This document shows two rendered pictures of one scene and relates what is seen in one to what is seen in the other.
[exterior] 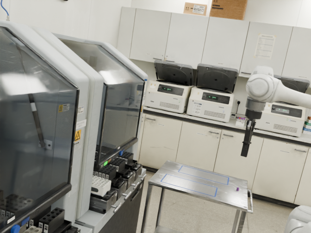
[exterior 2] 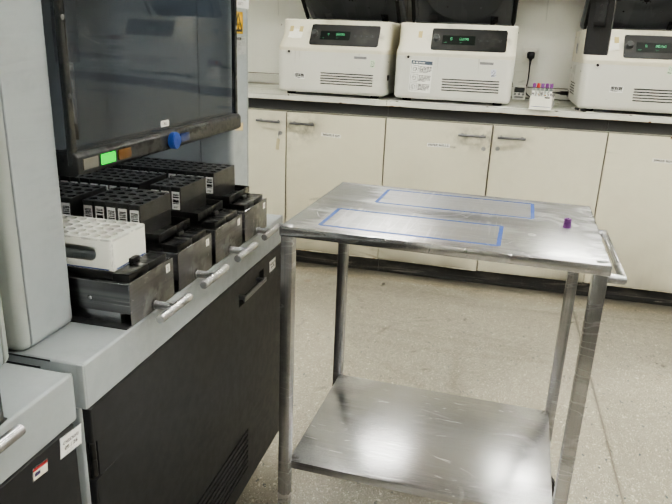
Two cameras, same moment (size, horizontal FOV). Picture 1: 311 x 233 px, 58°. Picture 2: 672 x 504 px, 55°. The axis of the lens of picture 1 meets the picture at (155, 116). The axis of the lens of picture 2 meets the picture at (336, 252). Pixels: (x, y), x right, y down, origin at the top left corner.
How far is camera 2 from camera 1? 0.62 m
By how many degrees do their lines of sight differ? 7
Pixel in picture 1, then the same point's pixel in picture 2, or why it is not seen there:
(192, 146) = (418, 182)
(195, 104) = (414, 66)
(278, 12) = not seen: outside the picture
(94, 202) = (89, 295)
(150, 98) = (293, 67)
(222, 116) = (492, 87)
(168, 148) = not seen: hidden behind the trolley
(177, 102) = (368, 66)
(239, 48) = not seen: outside the picture
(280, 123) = (650, 85)
